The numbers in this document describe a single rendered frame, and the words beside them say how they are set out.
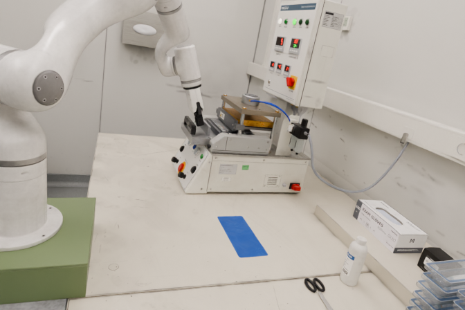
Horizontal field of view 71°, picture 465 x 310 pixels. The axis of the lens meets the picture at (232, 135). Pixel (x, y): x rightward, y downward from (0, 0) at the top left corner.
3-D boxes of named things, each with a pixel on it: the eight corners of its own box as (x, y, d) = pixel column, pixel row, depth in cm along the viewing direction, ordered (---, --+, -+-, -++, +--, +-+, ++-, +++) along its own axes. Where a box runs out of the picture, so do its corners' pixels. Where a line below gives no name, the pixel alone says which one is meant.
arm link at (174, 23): (133, 17, 107) (161, 83, 132) (181, 10, 106) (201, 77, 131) (135, 2, 113) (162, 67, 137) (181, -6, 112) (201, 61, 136)
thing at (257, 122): (254, 118, 160) (257, 99, 158) (274, 132, 140) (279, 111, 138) (221, 115, 154) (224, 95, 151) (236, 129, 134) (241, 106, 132)
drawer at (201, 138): (239, 133, 161) (243, 118, 159) (257, 150, 142) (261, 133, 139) (180, 129, 150) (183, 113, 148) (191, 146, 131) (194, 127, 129)
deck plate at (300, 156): (275, 135, 176) (275, 133, 175) (311, 160, 145) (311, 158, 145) (192, 128, 159) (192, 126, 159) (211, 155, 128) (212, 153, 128)
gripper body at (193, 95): (180, 83, 138) (185, 108, 142) (185, 88, 128) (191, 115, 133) (197, 79, 139) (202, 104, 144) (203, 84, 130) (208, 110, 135)
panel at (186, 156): (171, 162, 158) (192, 129, 157) (184, 191, 132) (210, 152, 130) (168, 160, 157) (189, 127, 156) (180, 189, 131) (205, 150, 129)
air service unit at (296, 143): (288, 146, 142) (297, 113, 138) (306, 158, 129) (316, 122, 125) (278, 145, 140) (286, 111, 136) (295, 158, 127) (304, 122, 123)
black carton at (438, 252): (432, 265, 105) (439, 247, 103) (454, 286, 96) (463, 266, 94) (416, 265, 103) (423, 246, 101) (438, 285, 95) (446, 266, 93)
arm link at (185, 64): (176, 82, 130) (199, 79, 129) (169, 48, 125) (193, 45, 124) (180, 77, 137) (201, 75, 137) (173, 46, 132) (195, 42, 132)
